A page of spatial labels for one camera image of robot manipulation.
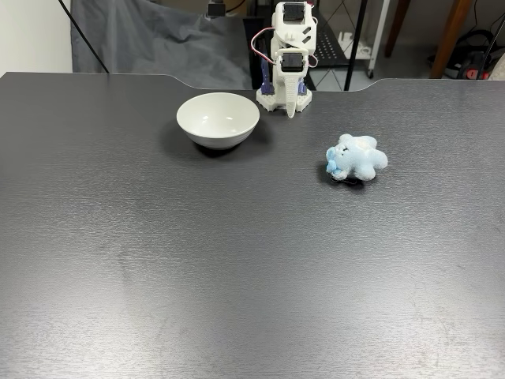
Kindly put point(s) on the skyblue plush doll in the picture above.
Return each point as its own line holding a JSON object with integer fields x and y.
{"x": 361, "y": 158}

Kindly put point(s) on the white ceramic bowl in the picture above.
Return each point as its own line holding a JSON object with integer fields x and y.
{"x": 217, "y": 130}

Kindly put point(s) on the blue table clamp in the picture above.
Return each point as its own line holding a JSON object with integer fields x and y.
{"x": 266, "y": 81}
{"x": 301, "y": 87}

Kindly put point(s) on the white power strip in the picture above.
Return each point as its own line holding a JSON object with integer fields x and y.
{"x": 361, "y": 50}

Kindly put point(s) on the brown wooden leg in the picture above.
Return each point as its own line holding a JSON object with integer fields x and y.
{"x": 396, "y": 27}
{"x": 450, "y": 39}

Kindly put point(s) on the grey cloth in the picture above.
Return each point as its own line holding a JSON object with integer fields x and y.
{"x": 158, "y": 47}

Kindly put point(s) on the black red vacuum cleaner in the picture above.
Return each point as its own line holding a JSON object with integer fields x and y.
{"x": 473, "y": 59}

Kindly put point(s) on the black tripod leg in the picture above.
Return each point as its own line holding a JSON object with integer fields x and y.
{"x": 84, "y": 37}

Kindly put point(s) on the small black camera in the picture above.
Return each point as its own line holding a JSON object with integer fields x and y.
{"x": 215, "y": 10}

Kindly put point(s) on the white cart frame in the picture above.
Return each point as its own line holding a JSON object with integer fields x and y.
{"x": 378, "y": 31}

